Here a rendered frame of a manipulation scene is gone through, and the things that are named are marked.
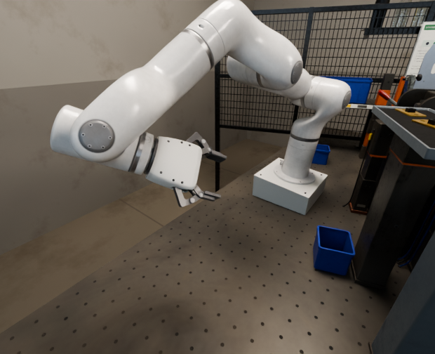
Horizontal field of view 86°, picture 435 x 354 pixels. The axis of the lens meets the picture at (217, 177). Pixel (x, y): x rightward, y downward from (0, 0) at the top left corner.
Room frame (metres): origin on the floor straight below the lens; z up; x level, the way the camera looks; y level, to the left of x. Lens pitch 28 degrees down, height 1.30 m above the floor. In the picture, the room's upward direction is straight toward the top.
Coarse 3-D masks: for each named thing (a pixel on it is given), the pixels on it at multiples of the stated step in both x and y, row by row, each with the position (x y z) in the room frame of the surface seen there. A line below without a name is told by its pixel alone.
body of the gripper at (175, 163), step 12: (156, 144) 0.42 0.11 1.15; (168, 144) 0.44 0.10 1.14; (180, 144) 0.46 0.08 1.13; (192, 144) 0.47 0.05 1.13; (156, 156) 0.42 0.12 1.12; (168, 156) 0.43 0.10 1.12; (180, 156) 0.44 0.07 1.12; (192, 156) 0.45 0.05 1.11; (156, 168) 0.40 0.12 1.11; (168, 168) 0.41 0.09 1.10; (180, 168) 0.42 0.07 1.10; (192, 168) 0.43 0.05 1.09; (156, 180) 0.40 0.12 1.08; (168, 180) 0.40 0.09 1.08; (180, 180) 0.41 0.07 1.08; (192, 180) 0.42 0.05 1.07
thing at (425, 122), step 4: (412, 120) 0.54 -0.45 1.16; (416, 120) 0.53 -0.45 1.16; (420, 120) 0.54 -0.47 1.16; (424, 120) 0.53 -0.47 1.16; (428, 120) 0.53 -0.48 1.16; (432, 120) 0.50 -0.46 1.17; (424, 124) 0.50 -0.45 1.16; (428, 124) 0.50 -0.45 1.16; (432, 124) 0.50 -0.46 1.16; (432, 128) 0.48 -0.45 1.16
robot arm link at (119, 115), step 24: (168, 48) 0.50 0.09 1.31; (192, 48) 0.50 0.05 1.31; (144, 72) 0.42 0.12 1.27; (168, 72) 0.47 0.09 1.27; (192, 72) 0.49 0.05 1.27; (120, 96) 0.35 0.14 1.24; (144, 96) 0.38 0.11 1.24; (168, 96) 0.43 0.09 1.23; (96, 120) 0.33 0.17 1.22; (120, 120) 0.34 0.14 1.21; (144, 120) 0.36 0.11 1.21; (72, 144) 0.31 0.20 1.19; (96, 144) 0.31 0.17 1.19; (120, 144) 0.33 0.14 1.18
